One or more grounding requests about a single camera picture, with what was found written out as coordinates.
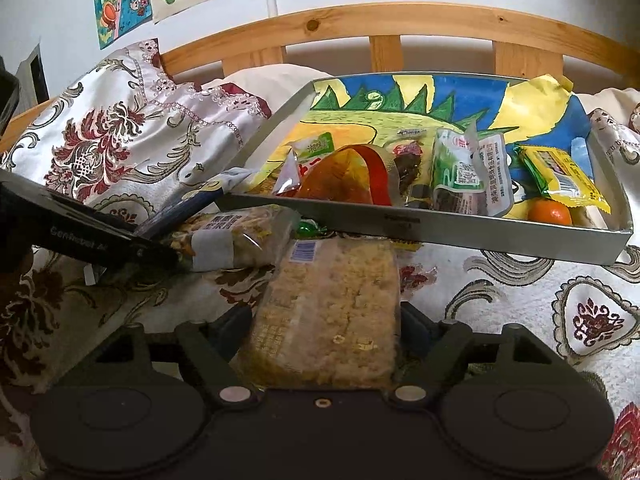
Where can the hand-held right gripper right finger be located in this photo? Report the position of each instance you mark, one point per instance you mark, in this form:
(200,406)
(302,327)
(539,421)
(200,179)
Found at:
(411,327)

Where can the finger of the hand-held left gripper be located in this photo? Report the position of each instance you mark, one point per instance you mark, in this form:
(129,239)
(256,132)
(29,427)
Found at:
(155,256)

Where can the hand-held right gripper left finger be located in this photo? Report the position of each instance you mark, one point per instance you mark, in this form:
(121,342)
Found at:
(232,330)

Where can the clear rice cracker packet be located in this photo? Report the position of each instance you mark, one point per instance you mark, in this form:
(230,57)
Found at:
(330,320)

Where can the clear popcorn packet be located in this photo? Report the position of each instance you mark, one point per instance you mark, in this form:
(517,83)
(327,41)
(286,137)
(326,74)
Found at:
(235,240)

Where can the grey shallow tray box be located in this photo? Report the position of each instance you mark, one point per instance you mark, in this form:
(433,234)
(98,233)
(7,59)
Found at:
(400,227)

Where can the orange candy bag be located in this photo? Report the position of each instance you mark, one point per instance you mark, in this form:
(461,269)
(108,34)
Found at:
(340,177)

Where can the yellow snack packet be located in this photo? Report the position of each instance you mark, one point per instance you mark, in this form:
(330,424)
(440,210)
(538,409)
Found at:
(562,175)

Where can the blue and white packet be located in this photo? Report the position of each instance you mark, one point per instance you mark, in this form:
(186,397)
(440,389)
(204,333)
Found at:
(200,200)

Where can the green wrapped candy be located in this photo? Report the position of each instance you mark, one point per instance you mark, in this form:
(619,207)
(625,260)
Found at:
(307,230)

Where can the tangerine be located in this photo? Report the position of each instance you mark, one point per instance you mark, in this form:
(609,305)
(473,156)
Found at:
(550,212)

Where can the small green sachet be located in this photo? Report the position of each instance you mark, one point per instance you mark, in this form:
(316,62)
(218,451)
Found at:
(312,149)

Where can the white pillow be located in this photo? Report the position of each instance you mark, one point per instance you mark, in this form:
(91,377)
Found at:
(610,100)
(260,82)

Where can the dinosaur drawing paper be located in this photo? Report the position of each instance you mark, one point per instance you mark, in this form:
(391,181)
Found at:
(375,110)

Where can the dark wall frame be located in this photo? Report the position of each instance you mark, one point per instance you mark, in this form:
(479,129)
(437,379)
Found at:
(35,75)

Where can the blue cartoon wall poster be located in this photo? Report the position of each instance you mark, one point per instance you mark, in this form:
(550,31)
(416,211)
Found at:
(120,5)

